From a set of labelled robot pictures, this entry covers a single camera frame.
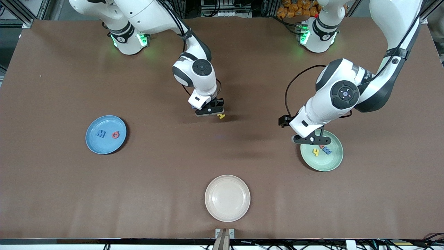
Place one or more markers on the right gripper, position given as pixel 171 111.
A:
pixel 218 103

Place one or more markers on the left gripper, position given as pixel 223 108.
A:
pixel 282 121

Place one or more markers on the yellow uppercase foam letter H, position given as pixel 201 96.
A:
pixel 222 116

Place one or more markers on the yellow lowercase foam letter h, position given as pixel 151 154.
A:
pixel 316 152

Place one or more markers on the blue lowercase foam letter m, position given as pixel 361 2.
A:
pixel 327 151

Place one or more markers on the red uppercase foam letter Q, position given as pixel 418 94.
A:
pixel 113 135

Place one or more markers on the blue uppercase foam letter M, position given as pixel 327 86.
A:
pixel 101 134

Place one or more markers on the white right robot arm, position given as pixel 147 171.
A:
pixel 138 14

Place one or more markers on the green plate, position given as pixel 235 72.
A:
pixel 329 161

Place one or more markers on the beige plate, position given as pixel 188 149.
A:
pixel 227 198

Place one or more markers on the blue plate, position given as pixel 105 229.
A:
pixel 104 146

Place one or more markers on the white equipment rack strip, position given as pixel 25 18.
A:
pixel 225 13

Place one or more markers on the orange snack bags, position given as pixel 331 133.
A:
pixel 298 8

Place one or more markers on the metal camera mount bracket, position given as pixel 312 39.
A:
pixel 224 239

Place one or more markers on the aluminium frame profile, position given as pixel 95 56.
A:
pixel 430 12
pixel 24 15

